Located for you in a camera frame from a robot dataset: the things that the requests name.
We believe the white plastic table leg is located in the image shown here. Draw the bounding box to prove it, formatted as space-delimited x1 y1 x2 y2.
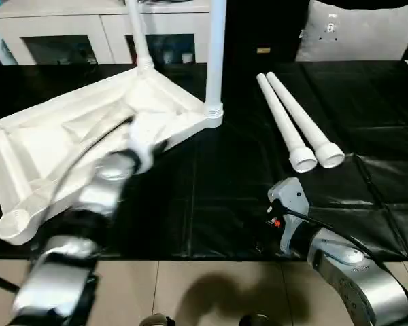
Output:
256 73 318 173
265 71 346 169
205 0 228 118
126 0 154 74

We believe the white plastic table top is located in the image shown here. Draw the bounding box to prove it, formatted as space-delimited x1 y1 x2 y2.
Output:
0 62 224 246

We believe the dark rounded robot body part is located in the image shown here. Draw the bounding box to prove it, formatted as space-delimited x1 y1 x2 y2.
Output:
139 314 176 326

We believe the white cabinet with glass doors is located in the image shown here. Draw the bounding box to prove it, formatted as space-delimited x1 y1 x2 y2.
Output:
0 0 214 66

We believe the black box with gold label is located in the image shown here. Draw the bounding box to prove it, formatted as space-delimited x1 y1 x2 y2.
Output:
224 0 310 64

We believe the grey cushion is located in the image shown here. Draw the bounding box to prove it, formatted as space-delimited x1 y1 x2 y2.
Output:
296 0 408 62

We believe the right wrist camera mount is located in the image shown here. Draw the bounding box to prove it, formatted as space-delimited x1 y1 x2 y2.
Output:
267 177 310 255

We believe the black metal table frame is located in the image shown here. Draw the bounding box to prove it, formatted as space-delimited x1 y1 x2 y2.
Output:
0 271 21 293

